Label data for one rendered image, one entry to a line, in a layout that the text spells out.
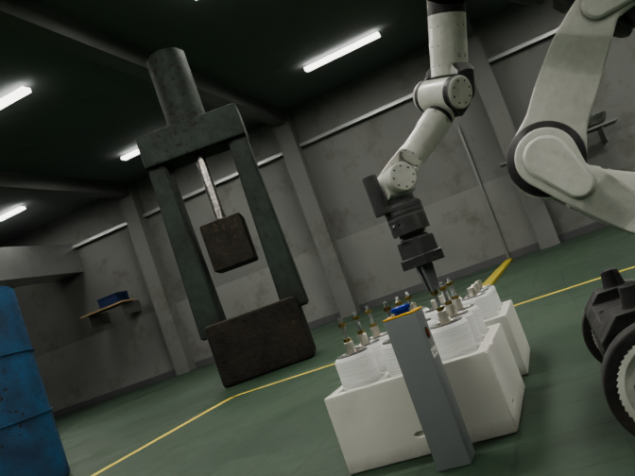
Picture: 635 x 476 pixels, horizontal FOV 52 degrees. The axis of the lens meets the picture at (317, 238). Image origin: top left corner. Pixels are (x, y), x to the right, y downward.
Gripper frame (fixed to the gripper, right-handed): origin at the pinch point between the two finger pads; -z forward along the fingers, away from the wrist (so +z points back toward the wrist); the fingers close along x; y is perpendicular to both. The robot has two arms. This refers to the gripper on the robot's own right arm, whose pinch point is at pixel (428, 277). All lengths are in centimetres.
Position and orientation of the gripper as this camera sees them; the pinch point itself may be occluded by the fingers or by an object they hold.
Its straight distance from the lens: 151.0
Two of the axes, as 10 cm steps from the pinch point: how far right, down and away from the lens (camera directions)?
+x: 4.6, -2.5, -8.5
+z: -3.4, -9.4, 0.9
